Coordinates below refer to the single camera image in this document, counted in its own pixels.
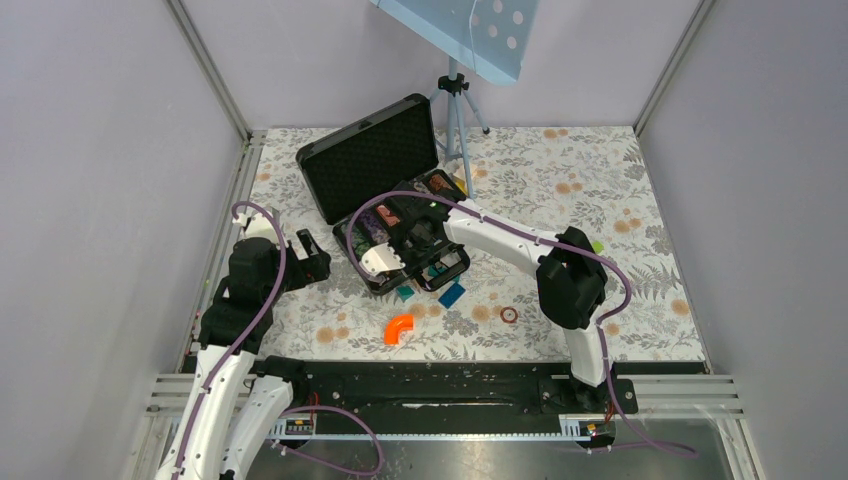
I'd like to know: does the orange curved toy block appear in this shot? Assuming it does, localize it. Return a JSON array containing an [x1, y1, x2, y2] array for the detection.
[[383, 314, 415, 346]]

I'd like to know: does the black poker set case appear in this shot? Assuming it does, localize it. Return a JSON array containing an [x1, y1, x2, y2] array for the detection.
[[296, 93, 471, 295]]

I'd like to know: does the red poker chip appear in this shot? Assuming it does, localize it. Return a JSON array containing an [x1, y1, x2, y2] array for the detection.
[[499, 307, 518, 324]]

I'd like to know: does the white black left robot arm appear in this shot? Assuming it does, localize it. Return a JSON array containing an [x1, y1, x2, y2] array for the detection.
[[155, 229, 331, 479]]

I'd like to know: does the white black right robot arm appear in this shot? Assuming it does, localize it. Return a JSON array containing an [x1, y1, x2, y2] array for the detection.
[[390, 191, 632, 416]]

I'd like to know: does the teal triangular toy block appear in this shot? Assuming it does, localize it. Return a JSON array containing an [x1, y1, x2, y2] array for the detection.
[[395, 285, 416, 302]]

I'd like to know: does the red card deck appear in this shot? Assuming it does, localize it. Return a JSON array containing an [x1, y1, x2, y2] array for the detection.
[[375, 204, 401, 228]]

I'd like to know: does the blue toy brick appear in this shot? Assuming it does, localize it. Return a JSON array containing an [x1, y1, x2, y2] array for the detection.
[[438, 283, 466, 309]]

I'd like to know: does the orange blue chip row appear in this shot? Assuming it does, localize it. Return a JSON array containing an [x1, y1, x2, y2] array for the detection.
[[427, 173, 465, 198]]

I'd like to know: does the blue tripod stand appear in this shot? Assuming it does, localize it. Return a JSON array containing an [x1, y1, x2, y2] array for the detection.
[[429, 57, 491, 199]]

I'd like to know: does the floral table mat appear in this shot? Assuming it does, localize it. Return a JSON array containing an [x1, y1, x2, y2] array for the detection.
[[250, 127, 706, 362]]

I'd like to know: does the blue perforated board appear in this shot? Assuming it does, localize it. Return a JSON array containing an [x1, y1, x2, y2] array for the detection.
[[373, 0, 539, 86]]

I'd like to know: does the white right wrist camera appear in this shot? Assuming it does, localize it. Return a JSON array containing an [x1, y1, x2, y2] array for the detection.
[[359, 243, 406, 276]]

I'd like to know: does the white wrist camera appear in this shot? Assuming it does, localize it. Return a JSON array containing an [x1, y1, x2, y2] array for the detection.
[[232, 211, 281, 246], [359, 243, 406, 276]]

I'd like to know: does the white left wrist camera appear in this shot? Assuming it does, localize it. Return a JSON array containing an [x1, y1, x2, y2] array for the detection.
[[232, 211, 281, 246]]

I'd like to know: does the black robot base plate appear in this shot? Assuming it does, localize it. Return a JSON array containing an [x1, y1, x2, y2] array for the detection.
[[251, 357, 638, 436]]

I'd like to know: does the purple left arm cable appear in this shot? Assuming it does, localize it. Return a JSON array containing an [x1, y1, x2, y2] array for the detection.
[[172, 201, 388, 480]]

